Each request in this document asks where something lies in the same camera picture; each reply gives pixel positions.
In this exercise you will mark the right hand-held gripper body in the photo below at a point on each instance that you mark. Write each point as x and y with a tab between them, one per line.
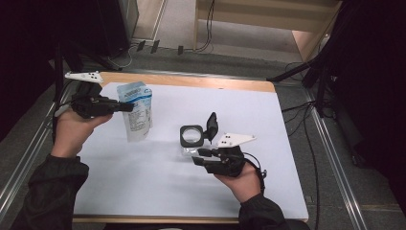
226	161

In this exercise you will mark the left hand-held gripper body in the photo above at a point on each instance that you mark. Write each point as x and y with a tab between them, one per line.
89	103

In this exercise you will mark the blue and white pouch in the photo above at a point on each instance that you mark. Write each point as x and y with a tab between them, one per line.
139	121

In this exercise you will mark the person's right hand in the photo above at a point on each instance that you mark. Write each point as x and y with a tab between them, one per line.
245	187

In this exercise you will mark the person's left hand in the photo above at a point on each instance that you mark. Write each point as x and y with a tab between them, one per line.
68	134

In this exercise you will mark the white table sheet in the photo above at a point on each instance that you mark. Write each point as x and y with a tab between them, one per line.
191	185

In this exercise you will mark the black tripod stand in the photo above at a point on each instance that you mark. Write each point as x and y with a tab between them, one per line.
320	83
59	57

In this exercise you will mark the dark curtain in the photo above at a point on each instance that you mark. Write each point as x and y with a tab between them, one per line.
22	48
376	80

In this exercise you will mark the light wooden shelf unit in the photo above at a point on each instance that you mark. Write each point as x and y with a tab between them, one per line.
255	19

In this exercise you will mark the metal floor rail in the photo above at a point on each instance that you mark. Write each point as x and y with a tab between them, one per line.
338	172
19	172

